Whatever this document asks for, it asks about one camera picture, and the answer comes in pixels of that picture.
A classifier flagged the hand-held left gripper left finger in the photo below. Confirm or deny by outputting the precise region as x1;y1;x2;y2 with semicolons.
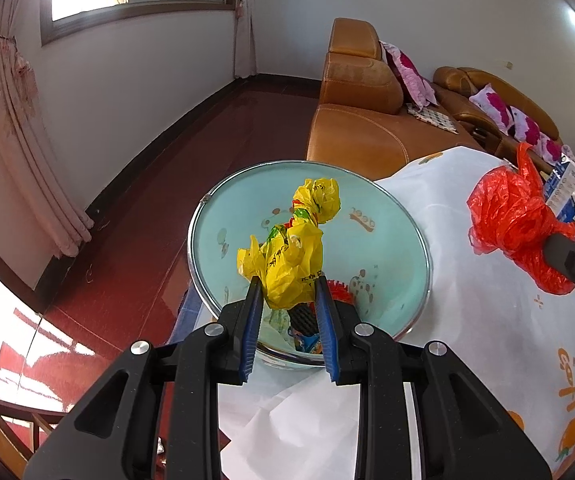
25;276;265;480

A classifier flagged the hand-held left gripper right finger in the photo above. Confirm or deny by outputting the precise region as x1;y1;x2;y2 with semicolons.
313;275;553;480

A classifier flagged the yellow plastic bag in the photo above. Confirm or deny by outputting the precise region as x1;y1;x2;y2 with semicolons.
236;177;343;311

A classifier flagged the red plastic bag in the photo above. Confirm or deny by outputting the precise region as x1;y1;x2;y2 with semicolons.
467;142;575;296

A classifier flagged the light green enamel basin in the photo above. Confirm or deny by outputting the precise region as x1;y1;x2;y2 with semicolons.
188;159;431;369

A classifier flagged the blue snack wrapper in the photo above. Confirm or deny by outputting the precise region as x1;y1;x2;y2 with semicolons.
292;332;325;356

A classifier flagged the black foam net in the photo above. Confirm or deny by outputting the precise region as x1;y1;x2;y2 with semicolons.
287;302;319;336

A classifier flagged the red foam fruit net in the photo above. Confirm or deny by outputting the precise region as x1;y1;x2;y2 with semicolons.
328;279;355;304

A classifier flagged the pink floral pillow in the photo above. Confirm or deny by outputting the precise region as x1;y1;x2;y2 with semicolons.
507;105;544;146
379;39;439;111
537;132;567;161
468;83;513;134

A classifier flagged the white printed tablecloth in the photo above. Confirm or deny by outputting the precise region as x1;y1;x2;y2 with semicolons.
217;145;575;480

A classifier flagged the orange leather sofa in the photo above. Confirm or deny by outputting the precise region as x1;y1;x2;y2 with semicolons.
433;65;561;162
306;17;483;181

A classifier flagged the checkered cloth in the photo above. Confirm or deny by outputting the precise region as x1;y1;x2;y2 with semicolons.
406;102;461;135

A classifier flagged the pink curtain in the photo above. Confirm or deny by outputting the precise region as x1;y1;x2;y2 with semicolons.
0;24;94;259
232;0;259;80

